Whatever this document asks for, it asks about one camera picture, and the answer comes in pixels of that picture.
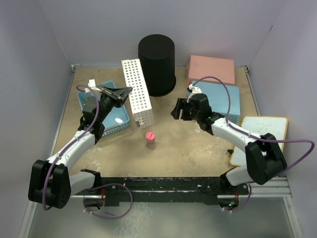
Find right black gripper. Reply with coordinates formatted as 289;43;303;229
171;98;201;121

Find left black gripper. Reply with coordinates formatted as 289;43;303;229
97;86;132;123

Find white perforated plastic basket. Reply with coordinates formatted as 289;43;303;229
121;59;154;128

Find light blue basket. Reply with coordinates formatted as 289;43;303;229
77;81;130;137

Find blue perforated plastic basket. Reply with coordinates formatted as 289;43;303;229
195;81;241;123

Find pink perforated plastic basket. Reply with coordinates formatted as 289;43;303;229
184;55;235;87

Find large black plastic bucket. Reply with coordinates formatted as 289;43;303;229
138;34;176;97

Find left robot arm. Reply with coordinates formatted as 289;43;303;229
28;85;132;211

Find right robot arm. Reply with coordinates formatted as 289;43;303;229
171;93;287;194

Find pink capped small bottle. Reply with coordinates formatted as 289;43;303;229
146;131;156;149

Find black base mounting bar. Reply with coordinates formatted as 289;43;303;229
74;170;249;206

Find yellow framed whiteboard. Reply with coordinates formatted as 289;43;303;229
230;116;288;167

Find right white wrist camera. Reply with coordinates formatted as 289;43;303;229
187;84;202;103

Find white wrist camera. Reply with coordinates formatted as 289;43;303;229
84;79;100;93
187;84;202;103

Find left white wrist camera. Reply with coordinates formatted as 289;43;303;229
84;79;100;93

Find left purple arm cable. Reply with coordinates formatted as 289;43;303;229
42;84;100;211

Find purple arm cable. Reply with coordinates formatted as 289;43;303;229
42;84;100;211
193;75;316;183

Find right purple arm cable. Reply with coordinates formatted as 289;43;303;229
193;75;316;183

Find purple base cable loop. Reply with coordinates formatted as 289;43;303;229
82;183;134;220

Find aluminium extrusion rail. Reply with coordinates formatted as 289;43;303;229
59;176;293;198

